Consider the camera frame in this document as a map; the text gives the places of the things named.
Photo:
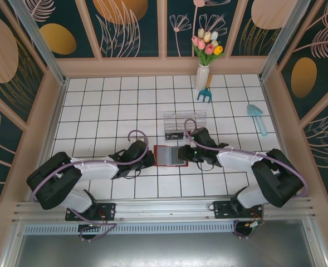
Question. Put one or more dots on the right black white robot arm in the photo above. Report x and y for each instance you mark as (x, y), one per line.
(236, 160)

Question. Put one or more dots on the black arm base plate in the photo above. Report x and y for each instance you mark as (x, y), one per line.
(222, 210)
(108, 210)

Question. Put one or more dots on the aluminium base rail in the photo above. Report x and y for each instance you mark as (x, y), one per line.
(163, 208)

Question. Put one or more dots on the tulip bouquet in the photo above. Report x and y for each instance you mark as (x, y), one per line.
(208, 47)

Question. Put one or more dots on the light blue garden trowel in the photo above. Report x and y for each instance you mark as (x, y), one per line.
(254, 111)

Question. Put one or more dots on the clear acrylic organizer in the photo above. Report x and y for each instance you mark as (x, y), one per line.
(177, 122)

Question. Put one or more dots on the aluminium frame post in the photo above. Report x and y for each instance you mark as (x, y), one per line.
(279, 55)
(39, 41)

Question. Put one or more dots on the white ribbed vase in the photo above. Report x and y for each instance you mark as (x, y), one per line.
(202, 79)

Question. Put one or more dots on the red leather card holder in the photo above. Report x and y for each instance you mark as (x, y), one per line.
(166, 155)

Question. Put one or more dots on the teal garden rake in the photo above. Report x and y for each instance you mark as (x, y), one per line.
(204, 95)

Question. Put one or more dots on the grey metal sheet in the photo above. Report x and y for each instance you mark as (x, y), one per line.
(163, 250)

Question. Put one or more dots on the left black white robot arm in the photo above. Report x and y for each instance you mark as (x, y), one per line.
(94, 169)

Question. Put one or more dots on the plain red card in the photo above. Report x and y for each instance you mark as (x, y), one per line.
(188, 133)

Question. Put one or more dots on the black card with silver print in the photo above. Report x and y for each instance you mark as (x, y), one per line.
(175, 136)

